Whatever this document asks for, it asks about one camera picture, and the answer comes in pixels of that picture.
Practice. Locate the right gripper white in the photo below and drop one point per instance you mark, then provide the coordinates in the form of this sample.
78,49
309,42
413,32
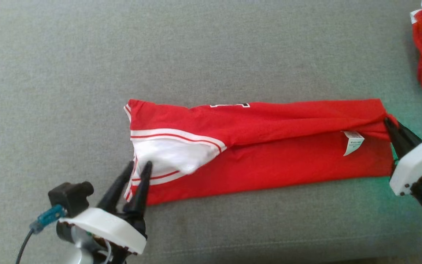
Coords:
412,165

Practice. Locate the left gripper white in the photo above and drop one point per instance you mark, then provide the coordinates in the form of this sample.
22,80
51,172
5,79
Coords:
108,225

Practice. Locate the red jersey white striped sleeve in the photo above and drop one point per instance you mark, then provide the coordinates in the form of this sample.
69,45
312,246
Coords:
269,161

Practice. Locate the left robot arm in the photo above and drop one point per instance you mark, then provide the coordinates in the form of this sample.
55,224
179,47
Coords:
82,253

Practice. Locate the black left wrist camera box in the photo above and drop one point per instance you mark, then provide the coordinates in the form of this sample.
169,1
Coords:
70,196

